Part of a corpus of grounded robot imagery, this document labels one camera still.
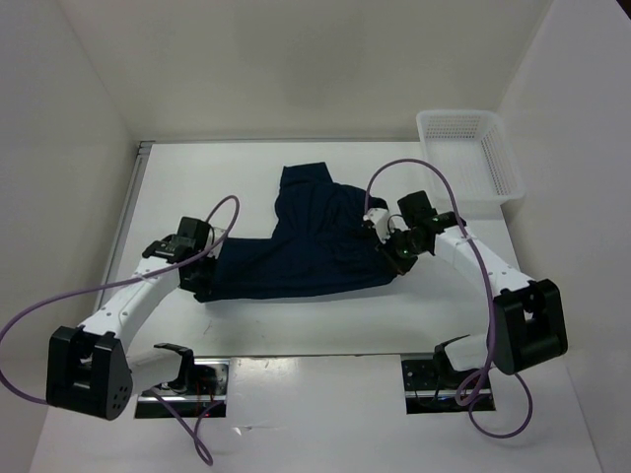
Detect navy blue shorts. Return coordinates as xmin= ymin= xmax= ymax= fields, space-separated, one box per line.
xmin=197 ymin=163 xmax=395 ymax=303

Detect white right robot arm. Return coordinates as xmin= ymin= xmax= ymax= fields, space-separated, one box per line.
xmin=364 ymin=191 xmax=568 ymax=387

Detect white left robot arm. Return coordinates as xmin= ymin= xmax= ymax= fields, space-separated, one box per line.
xmin=45 ymin=217 xmax=227 ymax=421

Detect white plastic basket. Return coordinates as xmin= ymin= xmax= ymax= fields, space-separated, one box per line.
xmin=416 ymin=109 xmax=526 ymax=215

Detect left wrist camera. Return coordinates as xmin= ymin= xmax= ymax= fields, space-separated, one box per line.
xmin=205 ymin=226 xmax=227 ymax=258

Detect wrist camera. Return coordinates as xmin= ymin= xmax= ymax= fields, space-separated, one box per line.
xmin=205 ymin=226 xmax=227 ymax=258
xmin=363 ymin=207 xmax=390 ymax=243

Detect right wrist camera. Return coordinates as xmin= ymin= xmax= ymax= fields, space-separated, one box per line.
xmin=363 ymin=207 xmax=390 ymax=243

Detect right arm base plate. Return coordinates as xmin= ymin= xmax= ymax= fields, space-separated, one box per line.
xmin=400 ymin=354 xmax=471 ymax=415

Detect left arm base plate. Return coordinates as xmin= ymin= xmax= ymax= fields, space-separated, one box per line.
xmin=154 ymin=357 xmax=230 ymax=419

